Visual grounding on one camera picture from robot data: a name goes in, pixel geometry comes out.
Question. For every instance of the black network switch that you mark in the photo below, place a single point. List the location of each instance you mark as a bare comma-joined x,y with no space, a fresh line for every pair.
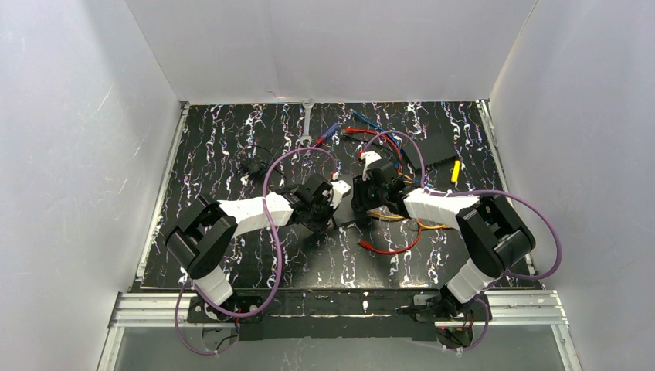
344,215
435,151

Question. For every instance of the silver wrench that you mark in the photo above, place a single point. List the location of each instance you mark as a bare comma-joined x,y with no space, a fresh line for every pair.
305,138

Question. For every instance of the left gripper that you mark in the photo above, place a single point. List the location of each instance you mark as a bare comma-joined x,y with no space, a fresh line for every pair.
317,218

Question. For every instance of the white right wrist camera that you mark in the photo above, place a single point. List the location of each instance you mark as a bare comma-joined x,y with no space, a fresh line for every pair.
368,158

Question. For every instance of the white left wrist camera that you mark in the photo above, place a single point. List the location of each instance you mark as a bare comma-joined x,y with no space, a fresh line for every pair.
339,190

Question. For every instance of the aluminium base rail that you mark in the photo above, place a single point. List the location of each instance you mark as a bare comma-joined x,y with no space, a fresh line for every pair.
165,309

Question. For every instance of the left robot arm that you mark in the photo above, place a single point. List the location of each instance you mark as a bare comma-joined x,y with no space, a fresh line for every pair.
200,237

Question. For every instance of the blue handled screwdriver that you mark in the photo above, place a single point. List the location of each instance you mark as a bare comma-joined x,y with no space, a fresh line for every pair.
325,136

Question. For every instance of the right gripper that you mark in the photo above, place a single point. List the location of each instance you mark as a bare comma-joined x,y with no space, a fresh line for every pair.
361,202

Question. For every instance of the small black power adapter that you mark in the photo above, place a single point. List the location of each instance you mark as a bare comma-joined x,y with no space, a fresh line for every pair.
254,168

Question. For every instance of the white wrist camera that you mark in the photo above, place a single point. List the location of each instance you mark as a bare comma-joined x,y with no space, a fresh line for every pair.
368,158
339,190

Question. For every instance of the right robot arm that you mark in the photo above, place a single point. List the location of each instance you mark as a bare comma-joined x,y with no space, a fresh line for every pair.
495,236

